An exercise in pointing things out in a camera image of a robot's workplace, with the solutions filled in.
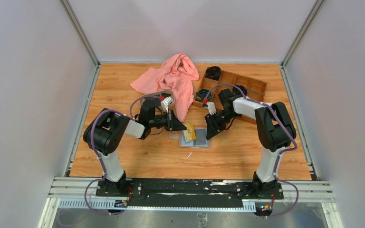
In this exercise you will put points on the wooden divided tray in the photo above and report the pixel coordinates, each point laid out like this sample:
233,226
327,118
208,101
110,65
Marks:
256,88

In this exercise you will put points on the rolled belt middle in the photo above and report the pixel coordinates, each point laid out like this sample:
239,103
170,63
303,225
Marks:
240,89

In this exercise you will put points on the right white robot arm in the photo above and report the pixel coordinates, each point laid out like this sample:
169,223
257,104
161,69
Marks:
276,132

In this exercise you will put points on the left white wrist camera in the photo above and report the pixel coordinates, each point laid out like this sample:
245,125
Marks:
165,102

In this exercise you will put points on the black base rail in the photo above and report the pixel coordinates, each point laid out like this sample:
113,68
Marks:
188,193

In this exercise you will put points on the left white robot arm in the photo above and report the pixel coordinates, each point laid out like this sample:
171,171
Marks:
105,133

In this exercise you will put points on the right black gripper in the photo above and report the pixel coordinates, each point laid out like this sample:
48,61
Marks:
213,130

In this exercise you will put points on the pink card holder wallet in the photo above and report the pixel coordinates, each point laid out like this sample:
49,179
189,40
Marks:
181,141

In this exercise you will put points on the beige oval card tray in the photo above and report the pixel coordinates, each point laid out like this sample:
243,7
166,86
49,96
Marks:
170,94

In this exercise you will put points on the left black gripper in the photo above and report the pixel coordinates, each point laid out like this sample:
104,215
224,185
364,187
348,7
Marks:
176,125

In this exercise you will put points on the gold VIP credit card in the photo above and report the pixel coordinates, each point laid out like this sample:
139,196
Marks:
189,133

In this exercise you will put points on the pink cloth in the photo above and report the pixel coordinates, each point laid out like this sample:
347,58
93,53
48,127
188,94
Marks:
176,74

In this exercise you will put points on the rolled belt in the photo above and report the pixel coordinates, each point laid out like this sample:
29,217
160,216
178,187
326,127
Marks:
213,72
240,89
202,94

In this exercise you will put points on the rolled belt back left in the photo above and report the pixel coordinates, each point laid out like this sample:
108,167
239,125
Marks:
213,72

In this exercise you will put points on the rolled belt front left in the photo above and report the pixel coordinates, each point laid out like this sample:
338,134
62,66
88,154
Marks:
202,94

